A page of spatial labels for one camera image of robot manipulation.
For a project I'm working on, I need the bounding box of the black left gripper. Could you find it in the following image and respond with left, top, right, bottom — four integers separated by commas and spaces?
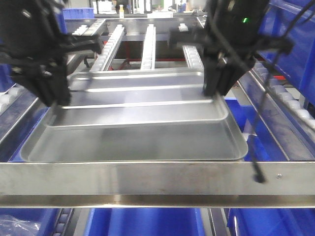
0, 0, 103, 106

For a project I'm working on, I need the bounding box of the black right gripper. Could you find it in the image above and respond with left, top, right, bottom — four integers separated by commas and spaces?
168, 0, 293, 96

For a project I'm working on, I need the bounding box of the silver metal tray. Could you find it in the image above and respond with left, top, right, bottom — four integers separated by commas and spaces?
20, 106, 248, 162
48, 68, 229, 129

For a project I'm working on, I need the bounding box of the right blue crate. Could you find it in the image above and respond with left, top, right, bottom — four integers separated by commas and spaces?
260, 0, 315, 103

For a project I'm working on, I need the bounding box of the steel front shelf bar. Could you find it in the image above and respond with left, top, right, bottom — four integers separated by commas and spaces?
0, 161, 315, 208

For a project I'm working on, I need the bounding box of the blue bin below shelf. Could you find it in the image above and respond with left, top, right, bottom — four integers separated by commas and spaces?
83, 208, 205, 236

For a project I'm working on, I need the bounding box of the roller rail track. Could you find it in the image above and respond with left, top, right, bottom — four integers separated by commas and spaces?
140, 24, 156, 70
183, 45, 204, 70
90, 24, 126, 72

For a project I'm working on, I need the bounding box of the black hanging cable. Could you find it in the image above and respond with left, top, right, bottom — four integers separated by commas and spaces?
251, 0, 313, 184

